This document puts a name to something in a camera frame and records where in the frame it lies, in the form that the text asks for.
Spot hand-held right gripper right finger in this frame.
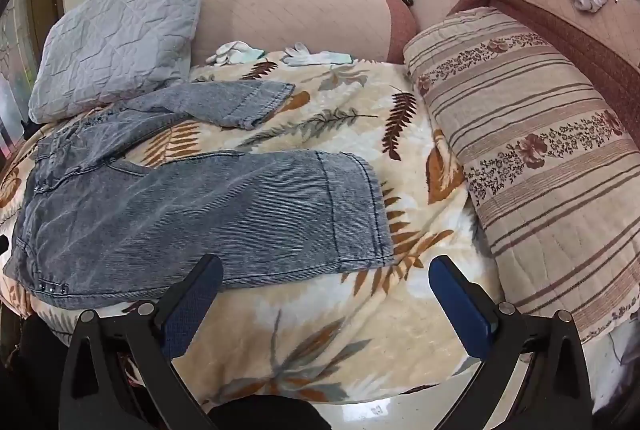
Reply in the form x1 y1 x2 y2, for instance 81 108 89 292
428 255 594 430

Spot grey quilted pillow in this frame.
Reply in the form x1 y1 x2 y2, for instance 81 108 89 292
28 0 214 124

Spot person's dark-clothed leg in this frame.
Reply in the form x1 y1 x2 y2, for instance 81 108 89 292
207 392 334 430

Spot white work glove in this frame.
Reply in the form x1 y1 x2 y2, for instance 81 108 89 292
281 42 354 67
205 41 266 67

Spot grey denim pants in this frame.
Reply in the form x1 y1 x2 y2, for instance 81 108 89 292
2 80 391 311

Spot pink and brown sofa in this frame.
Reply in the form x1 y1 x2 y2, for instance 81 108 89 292
191 0 640 151

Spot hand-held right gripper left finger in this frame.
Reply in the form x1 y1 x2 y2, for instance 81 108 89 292
59 254 224 430

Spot striped beige pillow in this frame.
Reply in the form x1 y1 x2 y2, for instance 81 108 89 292
402 6 640 344

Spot leaf print fleece blanket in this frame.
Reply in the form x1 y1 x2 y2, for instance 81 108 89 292
0 54 502 407

